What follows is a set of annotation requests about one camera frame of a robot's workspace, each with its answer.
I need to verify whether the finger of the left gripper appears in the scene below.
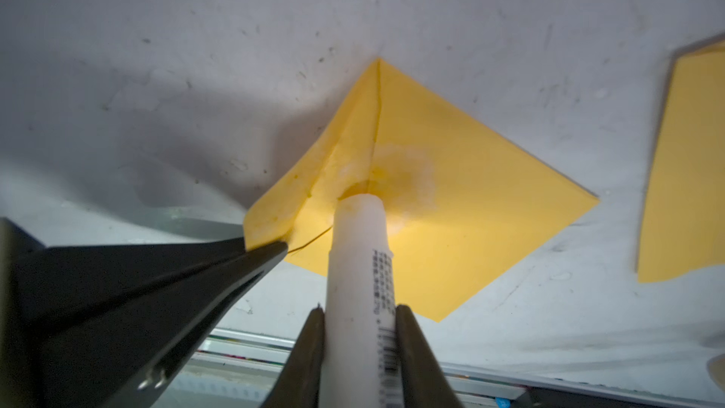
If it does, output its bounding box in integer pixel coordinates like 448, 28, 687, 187
13, 238, 288, 407

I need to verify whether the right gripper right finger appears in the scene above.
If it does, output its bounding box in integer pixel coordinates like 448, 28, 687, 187
396, 304, 463, 408

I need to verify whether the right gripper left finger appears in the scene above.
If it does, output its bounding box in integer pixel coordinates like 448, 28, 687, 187
261, 307, 325, 408

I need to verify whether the white glue stick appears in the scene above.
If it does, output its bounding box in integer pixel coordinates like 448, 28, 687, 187
319, 194, 404, 407

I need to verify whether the yellow envelope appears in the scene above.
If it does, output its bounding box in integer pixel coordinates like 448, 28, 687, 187
244, 60, 598, 322
637, 42, 724, 283

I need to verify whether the green head wooden hammer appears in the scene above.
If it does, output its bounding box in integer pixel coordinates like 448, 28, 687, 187
706, 354, 725, 392

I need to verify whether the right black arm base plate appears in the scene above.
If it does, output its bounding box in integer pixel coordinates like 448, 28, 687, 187
528, 388, 651, 408

